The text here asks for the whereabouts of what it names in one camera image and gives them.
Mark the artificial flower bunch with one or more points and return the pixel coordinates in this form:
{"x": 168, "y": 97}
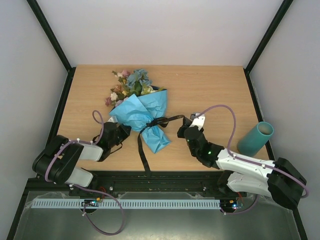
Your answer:
{"x": 136, "y": 83}

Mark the light blue slotted cable duct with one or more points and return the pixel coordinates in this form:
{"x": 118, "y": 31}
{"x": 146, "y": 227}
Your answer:
{"x": 130, "y": 204}

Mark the blue wrapping paper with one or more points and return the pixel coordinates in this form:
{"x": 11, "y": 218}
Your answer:
{"x": 138, "y": 111}

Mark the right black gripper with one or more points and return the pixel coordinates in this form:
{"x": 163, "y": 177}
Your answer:
{"x": 183, "y": 128}

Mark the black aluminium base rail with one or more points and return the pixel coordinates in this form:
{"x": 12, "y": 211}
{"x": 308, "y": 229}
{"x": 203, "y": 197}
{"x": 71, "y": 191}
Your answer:
{"x": 193, "y": 182}

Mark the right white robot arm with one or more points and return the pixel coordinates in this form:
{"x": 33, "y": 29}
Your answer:
{"x": 276, "y": 179}

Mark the black frame post right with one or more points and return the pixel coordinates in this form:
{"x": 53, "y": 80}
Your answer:
{"x": 278, "y": 17}

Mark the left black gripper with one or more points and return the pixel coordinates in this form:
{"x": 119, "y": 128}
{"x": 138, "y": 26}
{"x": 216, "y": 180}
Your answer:
{"x": 126, "y": 134}

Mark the teal cylindrical vase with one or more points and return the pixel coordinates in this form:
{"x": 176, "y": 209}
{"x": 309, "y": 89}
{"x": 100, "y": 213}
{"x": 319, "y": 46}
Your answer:
{"x": 255, "y": 139}

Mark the black frame post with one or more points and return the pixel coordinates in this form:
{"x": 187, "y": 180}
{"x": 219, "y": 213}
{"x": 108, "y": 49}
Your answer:
{"x": 278, "y": 17}
{"x": 42, "y": 20}

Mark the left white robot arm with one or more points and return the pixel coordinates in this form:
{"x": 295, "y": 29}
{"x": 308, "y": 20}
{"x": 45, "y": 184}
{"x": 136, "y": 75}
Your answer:
{"x": 57, "y": 162}

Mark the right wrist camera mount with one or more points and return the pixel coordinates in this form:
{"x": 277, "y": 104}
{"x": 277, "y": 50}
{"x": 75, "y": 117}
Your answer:
{"x": 197, "y": 120}

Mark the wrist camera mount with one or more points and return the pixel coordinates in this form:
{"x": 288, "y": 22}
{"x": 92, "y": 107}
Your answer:
{"x": 112, "y": 120}
{"x": 197, "y": 120}

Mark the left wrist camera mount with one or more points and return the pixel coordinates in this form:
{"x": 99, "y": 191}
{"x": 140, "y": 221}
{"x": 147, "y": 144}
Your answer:
{"x": 112, "y": 120}

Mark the black frame post left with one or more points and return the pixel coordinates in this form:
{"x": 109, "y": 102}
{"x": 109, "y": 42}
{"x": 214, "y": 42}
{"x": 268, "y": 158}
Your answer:
{"x": 42, "y": 20}

